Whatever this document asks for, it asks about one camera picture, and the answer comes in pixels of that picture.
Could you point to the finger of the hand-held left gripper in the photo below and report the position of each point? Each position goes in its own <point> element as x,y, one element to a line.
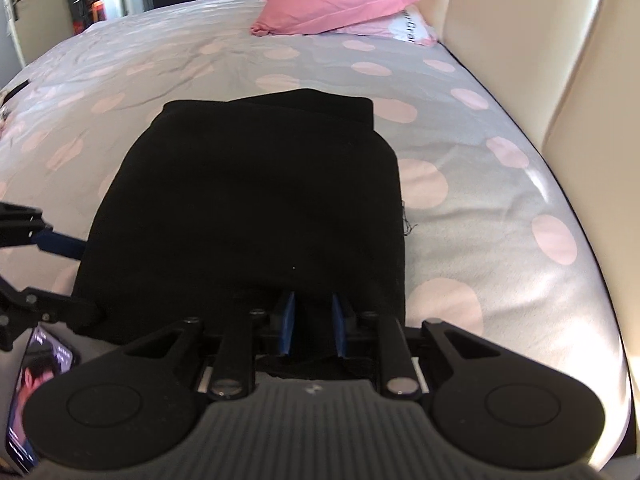
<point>62,246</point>
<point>70,307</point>

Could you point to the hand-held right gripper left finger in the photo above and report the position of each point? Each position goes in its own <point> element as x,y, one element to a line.
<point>287,325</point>

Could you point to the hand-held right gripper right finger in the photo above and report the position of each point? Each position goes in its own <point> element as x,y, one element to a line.
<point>341,327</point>

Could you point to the black pants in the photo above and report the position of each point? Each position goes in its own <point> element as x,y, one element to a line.
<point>240,200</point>

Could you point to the smartphone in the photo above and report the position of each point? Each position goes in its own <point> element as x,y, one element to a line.
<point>40,375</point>

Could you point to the polka dot bed cover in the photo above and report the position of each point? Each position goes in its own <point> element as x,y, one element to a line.
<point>475,200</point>

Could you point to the white door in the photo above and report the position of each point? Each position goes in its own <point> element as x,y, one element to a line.
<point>12,35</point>

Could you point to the orange box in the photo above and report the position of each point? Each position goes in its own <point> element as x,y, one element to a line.
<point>97,10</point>

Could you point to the pale pink printed pillow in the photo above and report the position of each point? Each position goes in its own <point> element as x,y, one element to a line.
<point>410,27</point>

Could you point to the cream padded headboard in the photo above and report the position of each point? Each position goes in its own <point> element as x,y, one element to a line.
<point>525,35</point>

